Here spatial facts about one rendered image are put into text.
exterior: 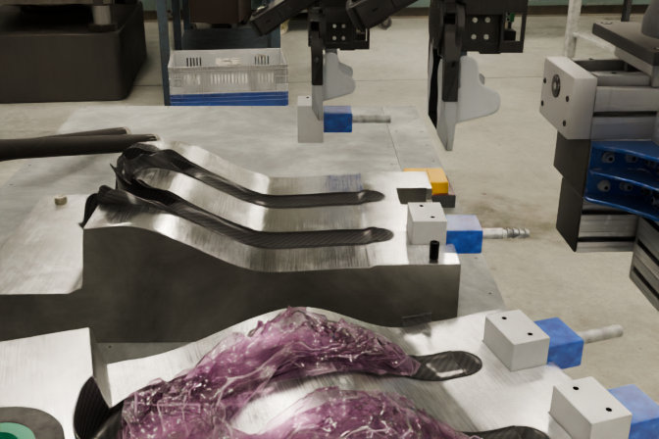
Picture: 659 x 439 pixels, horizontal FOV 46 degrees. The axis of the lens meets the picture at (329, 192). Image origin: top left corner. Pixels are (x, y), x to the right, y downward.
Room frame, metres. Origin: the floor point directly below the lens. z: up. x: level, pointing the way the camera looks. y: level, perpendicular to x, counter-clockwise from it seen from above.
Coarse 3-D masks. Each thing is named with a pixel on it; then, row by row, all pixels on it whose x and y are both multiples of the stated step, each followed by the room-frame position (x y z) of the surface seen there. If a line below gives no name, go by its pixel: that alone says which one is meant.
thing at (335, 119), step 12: (300, 96) 1.07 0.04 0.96; (300, 108) 1.02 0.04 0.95; (324, 108) 1.05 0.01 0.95; (336, 108) 1.06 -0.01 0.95; (348, 108) 1.06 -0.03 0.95; (300, 120) 1.02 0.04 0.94; (312, 120) 1.02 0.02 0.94; (324, 120) 1.03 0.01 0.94; (336, 120) 1.03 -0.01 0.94; (348, 120) 1.03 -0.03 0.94; (360, 120) 1.04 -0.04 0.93; (372, 120) 1.04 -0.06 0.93; (384, 120) 1.05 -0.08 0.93; (300, 132) 1.02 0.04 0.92; (312, 132) 1.02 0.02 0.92
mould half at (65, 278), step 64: (192, 192) 0.80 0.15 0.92; (320, 192) 0.89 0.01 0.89; (384, 192) 0.88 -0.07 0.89; (0, 256) 0.76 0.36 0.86; (64, 256) 0.76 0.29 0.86; (128, 256) 0.68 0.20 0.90; (192, 256) 0.69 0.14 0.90; (256, 256) 0.72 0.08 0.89; (320, 256) 0.72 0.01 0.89; (384, 256) 0.71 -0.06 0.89; (448, 256) 0.71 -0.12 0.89; (0, 320) 0.68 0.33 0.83; (64, 320) 0.68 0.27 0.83; (128, 320) 0.68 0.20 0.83; (192, 320) 0.69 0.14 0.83; (384, 320) 0.69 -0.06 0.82
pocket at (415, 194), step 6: (402, 192) 0.89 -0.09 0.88; (408, 192) 0.89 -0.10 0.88; (414, 192) 0.89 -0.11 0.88; (420, 192) 0.90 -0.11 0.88; (426, 192) 0.90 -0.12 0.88; (402, 198) 0.89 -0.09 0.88; (408, 198) 0.89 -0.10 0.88; (414, 198) 0.89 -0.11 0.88; (420, 198) 0.90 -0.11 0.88; (426, 198) 0.90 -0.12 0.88; (402, 204) 0.89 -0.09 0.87
